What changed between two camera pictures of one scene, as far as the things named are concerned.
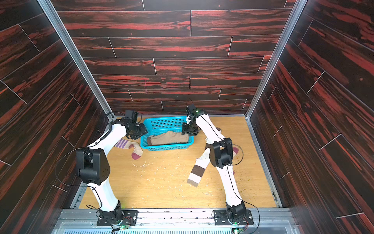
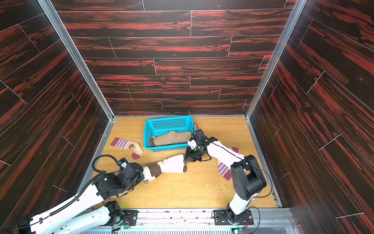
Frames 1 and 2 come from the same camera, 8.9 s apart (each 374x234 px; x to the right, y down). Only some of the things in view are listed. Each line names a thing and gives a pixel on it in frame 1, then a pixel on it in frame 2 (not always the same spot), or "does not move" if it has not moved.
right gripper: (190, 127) to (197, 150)
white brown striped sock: (201, 164) to (175, 165)
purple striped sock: (137, 152) does not move
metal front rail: (178, 221) does not move
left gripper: (143, 131) to (140, 179)
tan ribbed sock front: (168, 137) does not move
